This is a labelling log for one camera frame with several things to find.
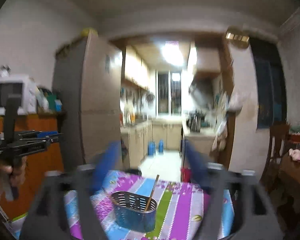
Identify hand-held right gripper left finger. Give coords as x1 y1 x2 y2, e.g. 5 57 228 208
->
20 141 122 240

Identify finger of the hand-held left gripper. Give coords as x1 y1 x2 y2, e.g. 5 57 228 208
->
25 134 63 148
18 130 60 139

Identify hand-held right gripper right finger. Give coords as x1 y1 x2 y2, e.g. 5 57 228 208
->
186 140 283 240

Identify brown wooden chopstick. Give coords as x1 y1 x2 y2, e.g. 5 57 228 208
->
144 175 160 212

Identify blue perforated utensil holder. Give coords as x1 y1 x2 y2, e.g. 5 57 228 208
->
111 191 157 232

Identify person's left hand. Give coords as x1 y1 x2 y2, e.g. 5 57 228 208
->
0 154 26 202

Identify red bucket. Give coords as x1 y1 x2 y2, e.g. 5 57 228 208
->
181 167 192 182

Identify white microwave oven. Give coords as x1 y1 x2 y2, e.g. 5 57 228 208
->
0 74 38 116

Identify bottles on orange cabinet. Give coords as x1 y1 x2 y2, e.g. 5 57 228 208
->
36 87 63 113

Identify orange wooden cabinet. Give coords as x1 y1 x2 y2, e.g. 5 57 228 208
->
0 112 67 221

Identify purple floral striped tablecloth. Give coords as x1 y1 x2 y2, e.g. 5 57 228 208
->
63 169 235 240

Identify kitchen base cabinets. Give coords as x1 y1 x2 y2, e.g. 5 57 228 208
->
120 119 182 164

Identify hanging cloth bags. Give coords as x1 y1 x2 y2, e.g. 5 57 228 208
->
211 91 230 153

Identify silver refrigerator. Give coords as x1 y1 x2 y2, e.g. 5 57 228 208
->
52 29 123 166

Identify steel range hood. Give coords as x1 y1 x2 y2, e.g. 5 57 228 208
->
188 79 214 111

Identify barred kitchen window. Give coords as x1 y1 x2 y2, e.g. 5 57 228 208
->
156 70 182 116

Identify wooden chair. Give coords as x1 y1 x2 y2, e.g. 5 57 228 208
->
261 123 291 182

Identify dark wooden side table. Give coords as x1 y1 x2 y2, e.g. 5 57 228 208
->
276 150 300 208

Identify pink cloth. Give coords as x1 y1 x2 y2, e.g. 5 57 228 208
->
288 148 300 163

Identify small potted plant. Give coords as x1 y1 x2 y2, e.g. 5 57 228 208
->
288 123 300 143

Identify ceiling light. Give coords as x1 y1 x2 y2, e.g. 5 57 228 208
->
162 41 185 67

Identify kitchen wall cabinet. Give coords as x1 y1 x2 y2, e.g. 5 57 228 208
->
122 45 150 91

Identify dark blue wall window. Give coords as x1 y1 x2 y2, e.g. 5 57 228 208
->
249 38 288 131

